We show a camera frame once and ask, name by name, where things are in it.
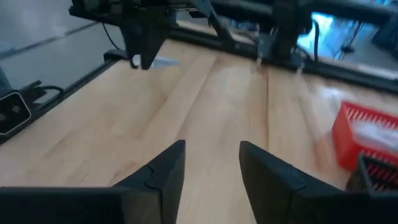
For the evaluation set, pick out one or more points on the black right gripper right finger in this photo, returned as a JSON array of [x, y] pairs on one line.
[[273, 199]]

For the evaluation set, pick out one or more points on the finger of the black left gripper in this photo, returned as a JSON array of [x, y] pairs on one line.
[[152, 40], [132, 40]]

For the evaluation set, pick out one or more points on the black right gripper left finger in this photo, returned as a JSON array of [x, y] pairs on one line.
[[164, 193]]

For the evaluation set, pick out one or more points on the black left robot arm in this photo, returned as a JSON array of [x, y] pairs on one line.
[[290, 34]]

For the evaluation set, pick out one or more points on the black plastic basket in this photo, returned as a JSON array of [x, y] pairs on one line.
[[354, 183]]

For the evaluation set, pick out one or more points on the red plastic basket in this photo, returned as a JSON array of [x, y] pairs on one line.
[[342, 146]]

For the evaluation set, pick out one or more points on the black table-level camera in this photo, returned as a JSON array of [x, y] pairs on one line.
[[14, 113]]

